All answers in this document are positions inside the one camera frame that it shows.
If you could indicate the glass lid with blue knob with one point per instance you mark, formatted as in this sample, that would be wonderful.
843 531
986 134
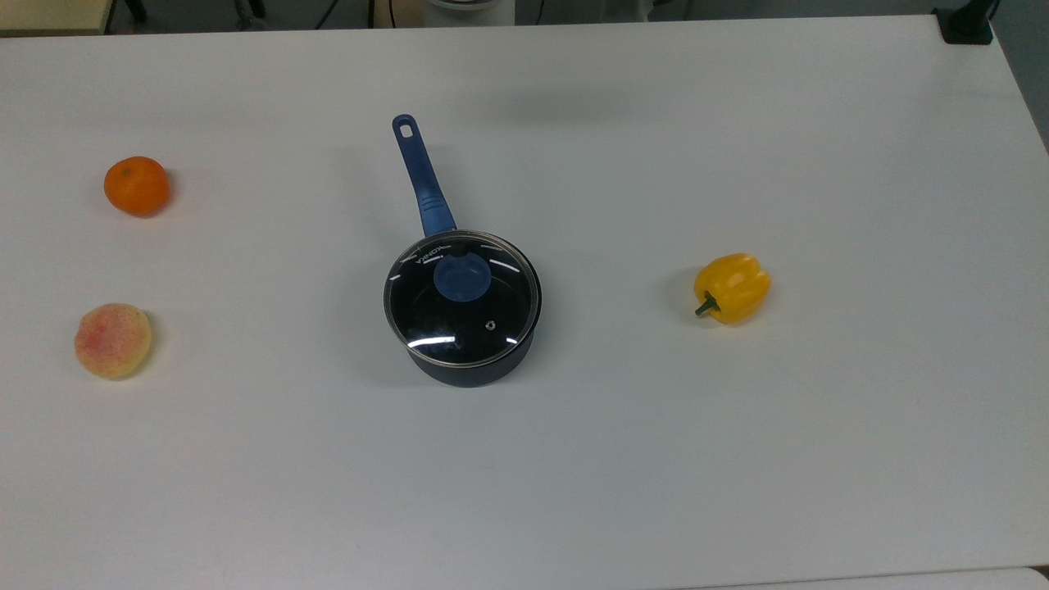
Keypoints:
463 279

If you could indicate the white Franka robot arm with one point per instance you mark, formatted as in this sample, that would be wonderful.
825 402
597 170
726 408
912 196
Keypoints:
471 8

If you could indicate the dark blue saucepan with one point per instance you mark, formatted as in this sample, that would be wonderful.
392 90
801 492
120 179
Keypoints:
426 184

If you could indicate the yellow bell pepper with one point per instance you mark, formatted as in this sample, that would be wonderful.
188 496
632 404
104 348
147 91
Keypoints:
735 288

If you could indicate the black chair leg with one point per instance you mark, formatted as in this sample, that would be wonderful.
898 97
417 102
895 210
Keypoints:
136 8
248 12

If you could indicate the orange mandarin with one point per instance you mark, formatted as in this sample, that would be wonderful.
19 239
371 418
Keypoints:
137 187

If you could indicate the pink yellow peach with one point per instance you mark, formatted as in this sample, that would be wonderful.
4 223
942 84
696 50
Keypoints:
113 342

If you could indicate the black clamp stand base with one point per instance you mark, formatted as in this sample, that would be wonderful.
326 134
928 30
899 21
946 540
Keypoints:
965 26

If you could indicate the beige wooden table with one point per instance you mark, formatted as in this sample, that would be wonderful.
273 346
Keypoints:
53 15

